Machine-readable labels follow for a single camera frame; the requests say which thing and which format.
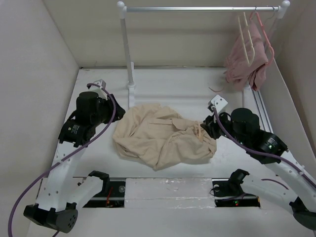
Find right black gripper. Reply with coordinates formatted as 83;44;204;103
200;108;248;147

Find beige trousers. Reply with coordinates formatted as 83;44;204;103
113;103;217;170

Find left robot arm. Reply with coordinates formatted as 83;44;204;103
23;91;125;233

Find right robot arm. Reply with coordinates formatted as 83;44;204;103
201;105;316;231

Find cream wooden hanger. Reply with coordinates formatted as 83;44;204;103
237;12;255;67

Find pink plastic hanger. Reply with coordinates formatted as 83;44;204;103
255;11;275;66

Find pink hanging garment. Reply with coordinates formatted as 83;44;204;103
224;20;269;91

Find white clothes rack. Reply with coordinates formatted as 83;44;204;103
117;0;290;108

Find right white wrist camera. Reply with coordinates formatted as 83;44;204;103
208;95;228;113

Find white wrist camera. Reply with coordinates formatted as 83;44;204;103
208;95;228;113
90;79;106;93

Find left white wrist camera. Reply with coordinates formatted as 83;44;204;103
90;79;106;93

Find aluminium rail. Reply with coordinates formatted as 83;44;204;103
252;90;273;133

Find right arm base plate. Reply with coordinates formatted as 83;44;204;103
209;179;261;208

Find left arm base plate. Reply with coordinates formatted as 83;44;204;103
84;179;126;208

